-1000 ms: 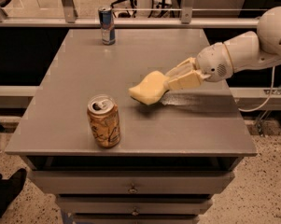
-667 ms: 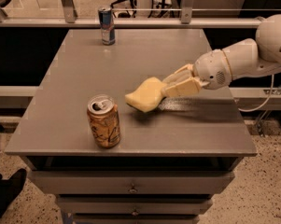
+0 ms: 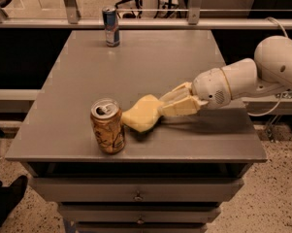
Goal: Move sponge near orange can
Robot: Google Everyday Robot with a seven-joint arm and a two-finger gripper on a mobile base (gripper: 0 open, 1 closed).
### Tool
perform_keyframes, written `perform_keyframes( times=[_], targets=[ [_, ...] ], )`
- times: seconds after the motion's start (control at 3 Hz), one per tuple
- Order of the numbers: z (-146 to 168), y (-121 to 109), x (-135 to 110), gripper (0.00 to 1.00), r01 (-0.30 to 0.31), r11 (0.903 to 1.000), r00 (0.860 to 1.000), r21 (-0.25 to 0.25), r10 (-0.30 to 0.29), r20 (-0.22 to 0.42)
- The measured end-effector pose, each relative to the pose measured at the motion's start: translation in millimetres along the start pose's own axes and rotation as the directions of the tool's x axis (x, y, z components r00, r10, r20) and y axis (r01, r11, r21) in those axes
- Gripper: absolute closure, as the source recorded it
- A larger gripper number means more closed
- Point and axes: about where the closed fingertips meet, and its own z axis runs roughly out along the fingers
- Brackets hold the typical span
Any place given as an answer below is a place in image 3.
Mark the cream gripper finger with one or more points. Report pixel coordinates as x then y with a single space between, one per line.
177 93
188 105

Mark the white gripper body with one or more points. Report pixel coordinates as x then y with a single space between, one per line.
210 87

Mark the yellow sponge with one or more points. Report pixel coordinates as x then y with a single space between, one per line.
144 114

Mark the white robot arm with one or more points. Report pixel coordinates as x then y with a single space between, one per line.
267 73

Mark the orange soda can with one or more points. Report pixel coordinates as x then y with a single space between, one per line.
105 115

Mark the blue silver energy drink can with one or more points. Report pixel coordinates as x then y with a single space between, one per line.
111 26

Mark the grey drawer cabinet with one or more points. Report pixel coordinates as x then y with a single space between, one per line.
141 138

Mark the top drawer knob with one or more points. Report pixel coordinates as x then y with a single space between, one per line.
138 197

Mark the drawer knob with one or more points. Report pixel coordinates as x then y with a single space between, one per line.
140 220
138 197

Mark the metal glass railing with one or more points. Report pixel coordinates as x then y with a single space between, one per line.
140 19

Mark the black shoe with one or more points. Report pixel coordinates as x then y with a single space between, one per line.
10 196

